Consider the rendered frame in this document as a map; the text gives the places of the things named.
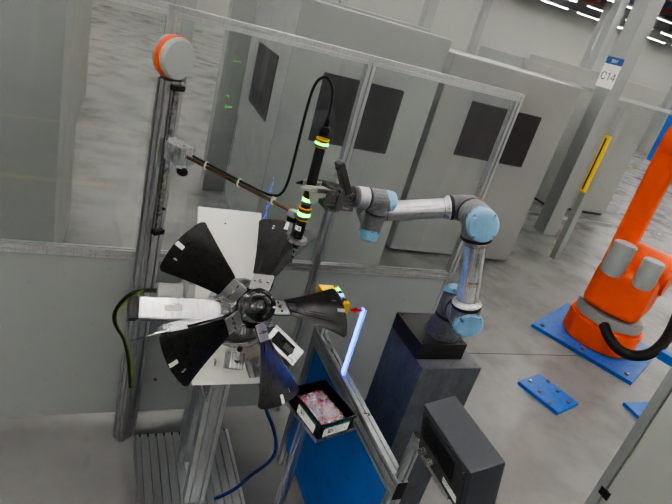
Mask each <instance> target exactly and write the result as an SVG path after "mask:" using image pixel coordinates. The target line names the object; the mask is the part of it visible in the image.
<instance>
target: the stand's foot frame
mask: <svg viewBox="0 0 672 504"><path fill-rule="evenodd" d="M181 433H182V432H170V433H154V434H139V435H136V436H135V444H134V457H135V479H136V500H137V504H183V496H182V494H183V490H184V485H185V480H186V475H187V470H188V465H189V462H185V463H184V465H183V461H182V462H181V463H178V457H177V454H178V449H179V444H180V438H181ZM239 483H240V478H239V474H238V470H237V466H236V462H235V457H234V453H233V449H232V445H231V441H230V436H229V432H228V429H220V433H219V437H218V441H217V446H216V450H215V454H214V459H213V463H212V468H211V472H210V476H209V481H208V485H207V489H206V494H205V498H204V501H200V500H199V501H198V504H246V503H245V499H244V495H243V491H242V487H240V488H238V489H237V490H236V491H234V492H232V493H230V494H229V495H227V496H225V497H222V498H220V499H217V500H215V501H214V497H216V496H218V495H221V494H223V493H225V492H227V491H229V490H231V489H232V488H234V487H235V486H237V485H238V484H239Z"/></svg>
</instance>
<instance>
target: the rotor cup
mask: <svg viewBox="0 0 672 504"><path fill-rule="evenodd" d="M245 294H246V295H245ZM243 295H245V296H243ZM243 295H242V296H241V297H240V298H239V299H238V300H237V301H236V302H235V303H234V304H233V303H231V306H230V311H231V313H232V312H234V311H235V310H237V309H238V310H239V312H240V315H241V319H242V326H241V327H243V328H246V329H253V328H254V325H257V324H260V323H262V322H264V323H265V322H266V321H267V320H269V319H270V318H271V317H272V316H273V315H274V313H275V310H276V301H275V298H274V296H273V295H272V293H271V292H269V291H268V290H266V289H263V288H255V289H252V290H250V289H248V290H247V291H246V292H245V293H244V294H243ZM258 302H262V304H263V306H262V308H258V307H257V303H258ZM244 314H245V315H246V316H245V317H243V315H244Z"/></svg>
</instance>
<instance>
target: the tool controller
mask: <svg viewBox="0 0 672 504"><path fill-rule="evenodd" d="M417 452H418V455H419V456H422V455H423V456H424V457H425V459H424V465H425V466H426V467H427V466H430V467H431V469H432V471H433V472H434V474H435V475H436V477H437V479H438V480H439V482H440V484H441V485H442V487H443V489H444V490H445V492H446V494H447V495H448V497H449V499H450V500H451V502H452V504H495V503H496V499H497V495H498V491H499V487H500V483H501V479H502V475H503V471H504V467H505V461H504V460H503V458H502V457H501V456H500V454H499V453H498V452H497V450H496V449H495V448H494V446H493V445H492V444H491V442H490V441H489V440H488V438H487V437H486V436H485V434H484V433H483V432H482V430H481V429H480V428H479V426H478V425H477V424H476V422H475V421H474V420H473V418H472V417H471V416H470V415H469V413H468V412H467V411H466V409H465V408H464V407H463V405H462V404H461V403H460V401H459V400H458V399H457V397H456V396H453V397H449V398H446V399H442V400H438V401H435V402H431V403H427V404H425V405H424V409H423V417H422V425H421V432H420V440H419V449H418V450H417Z"/></svg>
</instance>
